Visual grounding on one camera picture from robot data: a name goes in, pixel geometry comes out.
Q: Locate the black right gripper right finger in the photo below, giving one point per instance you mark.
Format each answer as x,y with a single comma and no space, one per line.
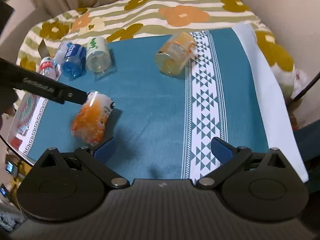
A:
256,186

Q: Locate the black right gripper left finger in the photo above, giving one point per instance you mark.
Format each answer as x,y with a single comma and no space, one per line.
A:
68,186

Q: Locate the blue plastic cup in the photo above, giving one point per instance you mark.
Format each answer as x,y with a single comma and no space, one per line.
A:
73,64

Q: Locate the white clear plastic cup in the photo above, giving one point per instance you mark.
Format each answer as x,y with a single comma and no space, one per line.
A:
62,50

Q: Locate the green white plastic cup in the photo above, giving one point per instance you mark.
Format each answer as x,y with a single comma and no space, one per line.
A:
98,58

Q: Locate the orange clear plastic cup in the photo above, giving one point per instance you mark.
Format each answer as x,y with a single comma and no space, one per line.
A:
175,53

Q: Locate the red label plastic bottle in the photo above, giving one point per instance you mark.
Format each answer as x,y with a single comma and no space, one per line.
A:
47,68

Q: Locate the black grabber tool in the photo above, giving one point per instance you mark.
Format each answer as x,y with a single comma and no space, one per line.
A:
16,77

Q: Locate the blue patterned table cloth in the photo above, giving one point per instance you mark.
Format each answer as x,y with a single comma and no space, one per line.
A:
163,125

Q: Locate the floral striped bed sheet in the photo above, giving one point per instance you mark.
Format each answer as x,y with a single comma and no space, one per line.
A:
115,20

